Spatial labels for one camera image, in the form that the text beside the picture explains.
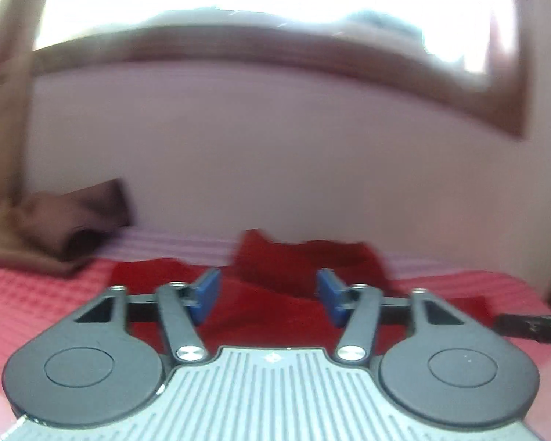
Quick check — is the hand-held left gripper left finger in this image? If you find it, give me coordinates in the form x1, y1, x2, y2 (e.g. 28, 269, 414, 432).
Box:
73, 267, 223, 363

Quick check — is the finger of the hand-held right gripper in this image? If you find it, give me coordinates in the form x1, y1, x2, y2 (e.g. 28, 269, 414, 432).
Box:
493, 313, 551, 346

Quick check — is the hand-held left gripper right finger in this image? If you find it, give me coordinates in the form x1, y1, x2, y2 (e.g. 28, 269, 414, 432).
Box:
316, 267, 480, 363

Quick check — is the dark red garment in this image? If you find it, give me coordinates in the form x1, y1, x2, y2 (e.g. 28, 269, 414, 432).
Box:
108, 229, 487, 354

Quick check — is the lilac striped bed sheet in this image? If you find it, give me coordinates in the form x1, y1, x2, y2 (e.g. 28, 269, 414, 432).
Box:
87, 227, 442, 281

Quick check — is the red waffle bedspread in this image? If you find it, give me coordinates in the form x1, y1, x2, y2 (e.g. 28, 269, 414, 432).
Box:
0, 257, 551, 441

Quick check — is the brown cloth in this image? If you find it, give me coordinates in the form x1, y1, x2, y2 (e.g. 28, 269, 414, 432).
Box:
0, 178, 136, 279

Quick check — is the beige curtain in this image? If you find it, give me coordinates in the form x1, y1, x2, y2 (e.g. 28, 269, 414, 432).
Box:
0, 0, 60, 240

